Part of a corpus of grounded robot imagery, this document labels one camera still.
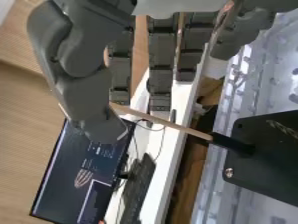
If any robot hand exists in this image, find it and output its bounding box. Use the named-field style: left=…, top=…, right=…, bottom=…
left=25, top=0, right=298, bottom=145

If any thin wooden stick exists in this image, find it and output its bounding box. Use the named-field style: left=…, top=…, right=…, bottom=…
left=109, top=101, right=215, bottom=141

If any black computer screen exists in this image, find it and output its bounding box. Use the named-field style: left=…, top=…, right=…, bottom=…
left=29, top=117, right=135, bottom=224

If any white desk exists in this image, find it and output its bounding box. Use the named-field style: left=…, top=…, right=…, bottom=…
left=102, top=49, right=230, bottom=224

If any black keyboard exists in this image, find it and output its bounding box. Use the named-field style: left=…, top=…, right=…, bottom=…
left=115, top=152, right=159, bottom=224

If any clear box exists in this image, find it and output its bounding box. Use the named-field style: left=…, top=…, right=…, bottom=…
left=190, top=9, right=298, bottom=224

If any black plate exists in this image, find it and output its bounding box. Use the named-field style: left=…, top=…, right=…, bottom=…
left=207, top=109, right=298, bottom=208

